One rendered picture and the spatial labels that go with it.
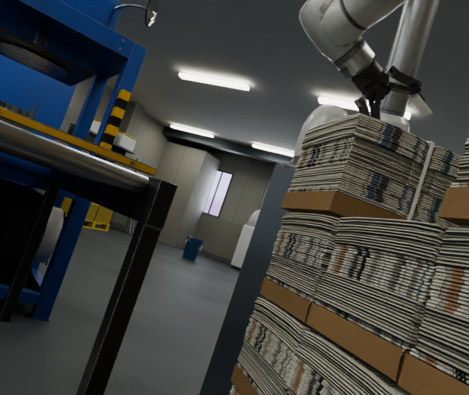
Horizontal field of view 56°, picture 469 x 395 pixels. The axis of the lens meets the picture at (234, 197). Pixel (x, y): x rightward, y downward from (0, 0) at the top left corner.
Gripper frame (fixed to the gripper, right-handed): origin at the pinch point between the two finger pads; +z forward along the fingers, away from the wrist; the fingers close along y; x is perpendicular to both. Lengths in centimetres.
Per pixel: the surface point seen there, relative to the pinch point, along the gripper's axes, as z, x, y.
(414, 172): 2.0, 14.9, 15.6
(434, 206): 11.1, 14.5, 16.8
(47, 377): -6, -79, 130
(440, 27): 39, -216, -225
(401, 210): 5.9, 14.7, 23.5
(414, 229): -5, 42, 37
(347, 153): -11.7, 13.3, 24.1
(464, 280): -2, 53, 42
